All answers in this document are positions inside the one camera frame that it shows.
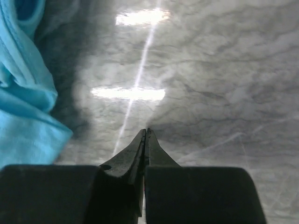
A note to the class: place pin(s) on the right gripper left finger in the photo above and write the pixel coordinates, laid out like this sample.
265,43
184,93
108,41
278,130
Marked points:
111,193

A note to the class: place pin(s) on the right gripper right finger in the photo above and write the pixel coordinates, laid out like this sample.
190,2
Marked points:
197,195

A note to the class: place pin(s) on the turquoise polo shirt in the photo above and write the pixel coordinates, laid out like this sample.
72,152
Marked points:
28,133

